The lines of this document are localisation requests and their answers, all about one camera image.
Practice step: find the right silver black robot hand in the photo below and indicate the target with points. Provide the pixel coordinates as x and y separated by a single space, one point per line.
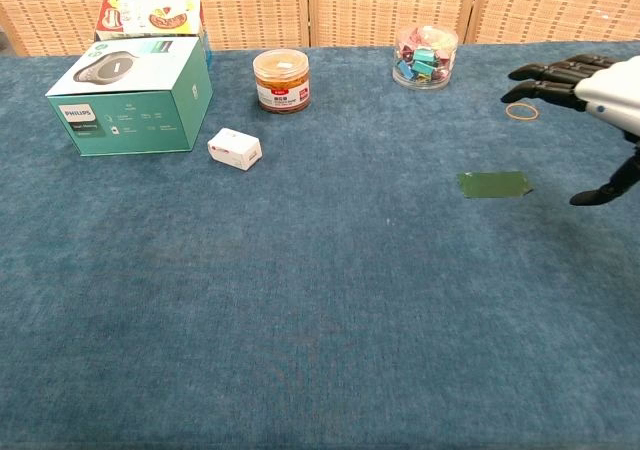
607 87

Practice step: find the green card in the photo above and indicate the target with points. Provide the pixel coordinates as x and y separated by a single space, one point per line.
492 185

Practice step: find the tan rubber band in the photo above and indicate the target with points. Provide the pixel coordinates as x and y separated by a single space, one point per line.
521 119

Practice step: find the clear jar of binder clips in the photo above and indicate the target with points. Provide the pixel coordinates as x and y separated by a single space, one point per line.
425 60

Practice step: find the bamboo folding screen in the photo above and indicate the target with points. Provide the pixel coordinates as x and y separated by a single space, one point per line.
380 5

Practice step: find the orange jar with clear lid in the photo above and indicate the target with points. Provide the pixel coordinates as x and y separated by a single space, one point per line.
281 87

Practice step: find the blue carpet table cloth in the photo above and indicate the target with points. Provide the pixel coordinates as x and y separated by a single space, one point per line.
320 295

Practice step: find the small white box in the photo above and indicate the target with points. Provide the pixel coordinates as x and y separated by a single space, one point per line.
232 150

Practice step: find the red white food box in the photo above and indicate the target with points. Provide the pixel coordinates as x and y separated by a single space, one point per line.
150 17

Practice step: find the teal Philips speaker box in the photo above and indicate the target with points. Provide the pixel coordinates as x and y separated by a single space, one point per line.
130 115

